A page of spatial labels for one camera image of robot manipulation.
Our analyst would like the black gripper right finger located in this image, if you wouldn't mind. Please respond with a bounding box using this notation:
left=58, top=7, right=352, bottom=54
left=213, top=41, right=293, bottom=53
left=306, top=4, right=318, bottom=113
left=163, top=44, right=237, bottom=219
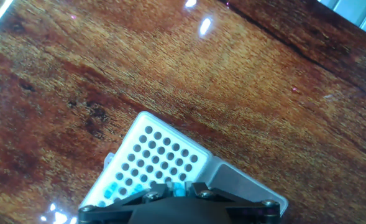
left=185, top=181, right=282, bottom=224

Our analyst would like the white tip rack clear lid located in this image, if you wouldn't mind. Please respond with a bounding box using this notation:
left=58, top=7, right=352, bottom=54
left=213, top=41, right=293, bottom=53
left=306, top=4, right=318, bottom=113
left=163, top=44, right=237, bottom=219
left=78, top=111, right=289, bottom=218

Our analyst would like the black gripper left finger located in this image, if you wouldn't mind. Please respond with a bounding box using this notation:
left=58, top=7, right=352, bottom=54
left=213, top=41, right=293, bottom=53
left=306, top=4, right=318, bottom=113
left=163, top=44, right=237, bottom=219
left=78, top=182, right=176, bottom=224

